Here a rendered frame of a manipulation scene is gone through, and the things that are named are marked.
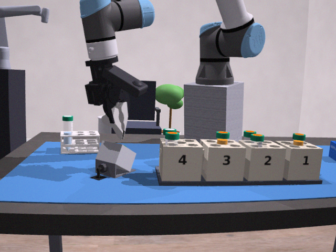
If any beige bucket adapter block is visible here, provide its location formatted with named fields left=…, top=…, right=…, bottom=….
left=238, top=140, right=286, bottom=181
left=200, top=139, right=246, bottom=181
left=159, top=139, right=203, bottom=181
left=275, top=141, right=323, bottom=181

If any blue bench mat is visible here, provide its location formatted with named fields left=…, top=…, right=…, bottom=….
left=0, top=142, right=336, bottom=204

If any clear tube with orange liquid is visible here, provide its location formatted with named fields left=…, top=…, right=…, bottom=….
left=165, top=132, right=180, bottom=146

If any white tube rack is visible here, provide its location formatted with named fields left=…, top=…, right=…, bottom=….
left=60, top=131, right=100, bottom=154

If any blue tube rack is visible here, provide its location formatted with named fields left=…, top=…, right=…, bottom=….
left=329, top=141, right=336, bottom=161

